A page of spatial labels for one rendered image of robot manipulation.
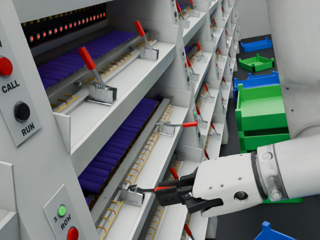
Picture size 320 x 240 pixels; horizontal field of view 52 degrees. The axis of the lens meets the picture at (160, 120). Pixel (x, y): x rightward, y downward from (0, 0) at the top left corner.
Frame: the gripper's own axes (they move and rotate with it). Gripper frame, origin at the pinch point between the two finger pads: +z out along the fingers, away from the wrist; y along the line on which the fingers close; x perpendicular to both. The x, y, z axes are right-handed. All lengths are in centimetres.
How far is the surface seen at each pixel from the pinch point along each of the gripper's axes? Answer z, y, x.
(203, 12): 3, 114, 18
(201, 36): 7, 115, 8
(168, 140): 6.1, 23.0, -0.6
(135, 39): 7.2, 32.0, 23.5
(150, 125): 9.5, 24.3, 4.2
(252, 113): -8, 78, -22
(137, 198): 5.7, -1.0, 0.8
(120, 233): 6.8, -8.3, -0.2
